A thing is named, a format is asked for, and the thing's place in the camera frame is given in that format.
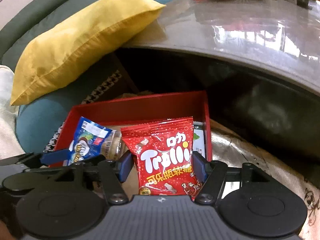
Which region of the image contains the small white red packet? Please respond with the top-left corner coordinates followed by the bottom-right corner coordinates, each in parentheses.
top-left (193, 121), bottom-right (206, 158)

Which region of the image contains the teal sofa cushion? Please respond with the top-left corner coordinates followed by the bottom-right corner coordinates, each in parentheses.
top-left (16, 86), bottom-right (94, 153)

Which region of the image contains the grey coffee table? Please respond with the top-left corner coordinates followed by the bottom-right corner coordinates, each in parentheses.
top-left (126, 0), bottom-right (319, 95)

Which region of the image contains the white rice cracker packet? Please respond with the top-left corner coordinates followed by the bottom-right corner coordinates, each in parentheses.
top-left (101, 129), bottom-right (122, 160)

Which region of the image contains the cream blanket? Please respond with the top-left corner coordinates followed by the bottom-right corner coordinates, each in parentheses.
top-left (0, 65), bottom-right (24, 160)

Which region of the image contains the floral satin tablecloth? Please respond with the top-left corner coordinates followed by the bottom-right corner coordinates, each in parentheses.
top-left (210, 119), bottom-right (319, 239)

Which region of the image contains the red Trolli gummy packet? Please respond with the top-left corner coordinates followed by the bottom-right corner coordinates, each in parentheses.
top-left (121, 117), bottom-right (202, 199)

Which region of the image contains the yellow cushion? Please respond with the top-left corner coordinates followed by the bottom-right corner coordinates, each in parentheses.
top-left (10, 0), bottom-right (165, 106)

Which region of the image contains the red cardboard box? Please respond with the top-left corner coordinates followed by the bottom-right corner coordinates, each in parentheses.
top-left (48, 90), bottom-right (213, 196)

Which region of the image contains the blue coconut snack packet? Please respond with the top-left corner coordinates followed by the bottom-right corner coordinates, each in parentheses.
top-left (67, 116), bottom-right (115, 165)

